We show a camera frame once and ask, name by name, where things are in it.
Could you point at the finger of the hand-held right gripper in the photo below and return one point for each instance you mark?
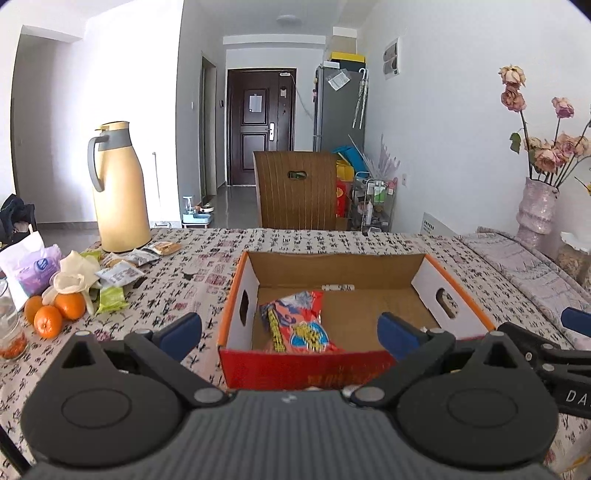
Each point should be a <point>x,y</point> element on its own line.
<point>578,321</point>
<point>531,339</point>

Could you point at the brown snack packet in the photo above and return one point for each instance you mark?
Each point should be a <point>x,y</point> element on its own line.
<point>165,248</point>

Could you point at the pale ribbed vase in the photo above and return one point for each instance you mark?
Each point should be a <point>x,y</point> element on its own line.
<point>535,212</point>

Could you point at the grey patterned cloth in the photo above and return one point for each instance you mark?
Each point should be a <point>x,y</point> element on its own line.
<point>521,272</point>

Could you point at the orange fruit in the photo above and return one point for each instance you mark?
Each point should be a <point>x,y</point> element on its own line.
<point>31,308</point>
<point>48,321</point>
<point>70,306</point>

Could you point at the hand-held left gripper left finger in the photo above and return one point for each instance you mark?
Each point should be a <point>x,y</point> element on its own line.
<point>182,334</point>

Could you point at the red orange cardboard box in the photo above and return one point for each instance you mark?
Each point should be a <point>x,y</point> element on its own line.
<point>277,369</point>

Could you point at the glass jar with grains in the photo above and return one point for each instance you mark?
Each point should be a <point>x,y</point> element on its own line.
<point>575,263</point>

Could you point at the dark brown door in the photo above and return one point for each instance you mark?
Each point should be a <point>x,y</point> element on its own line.
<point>258,138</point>

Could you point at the white labelled snack packet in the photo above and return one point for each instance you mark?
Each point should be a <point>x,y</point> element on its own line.
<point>120,276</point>

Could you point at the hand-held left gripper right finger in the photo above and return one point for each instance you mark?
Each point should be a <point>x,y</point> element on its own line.
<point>396,334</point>

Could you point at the grey refrigerator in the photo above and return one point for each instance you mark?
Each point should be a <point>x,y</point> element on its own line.
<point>334,115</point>

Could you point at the paper sheet on refrigerator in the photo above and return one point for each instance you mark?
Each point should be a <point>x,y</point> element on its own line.
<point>338,81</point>

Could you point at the white wall panel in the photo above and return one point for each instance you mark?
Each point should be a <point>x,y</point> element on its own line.
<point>391,60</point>

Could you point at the purple tissue pack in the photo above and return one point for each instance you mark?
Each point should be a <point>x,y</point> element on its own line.
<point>32,270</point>

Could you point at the green snack packet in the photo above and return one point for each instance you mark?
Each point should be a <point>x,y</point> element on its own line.
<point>111,300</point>

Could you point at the metal storage cart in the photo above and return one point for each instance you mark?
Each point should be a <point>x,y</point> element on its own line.
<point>374,207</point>

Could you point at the dried rose bouquet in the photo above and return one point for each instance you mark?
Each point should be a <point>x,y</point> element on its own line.
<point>547,154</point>

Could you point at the white pet water fountain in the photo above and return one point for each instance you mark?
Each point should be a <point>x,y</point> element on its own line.
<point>198,214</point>

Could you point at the blue plastic item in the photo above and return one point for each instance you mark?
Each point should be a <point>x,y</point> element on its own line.
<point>348,157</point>

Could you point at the white cardboard box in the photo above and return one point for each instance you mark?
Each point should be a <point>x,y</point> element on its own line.
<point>345,39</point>

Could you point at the yellow thermos jug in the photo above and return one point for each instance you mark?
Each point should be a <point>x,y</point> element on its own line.
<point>121,198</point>

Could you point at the yellow box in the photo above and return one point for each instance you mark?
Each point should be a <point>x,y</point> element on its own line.
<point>346,60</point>

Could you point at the dark bag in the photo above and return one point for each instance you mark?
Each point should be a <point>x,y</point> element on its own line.
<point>16,217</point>

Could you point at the white folded umbrella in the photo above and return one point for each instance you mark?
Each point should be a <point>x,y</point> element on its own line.
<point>361,99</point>

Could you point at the wooden chair back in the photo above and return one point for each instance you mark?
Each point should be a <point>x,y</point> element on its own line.
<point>277,198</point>

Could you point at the red printed snack packet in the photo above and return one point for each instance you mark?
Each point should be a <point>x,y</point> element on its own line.
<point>300,325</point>

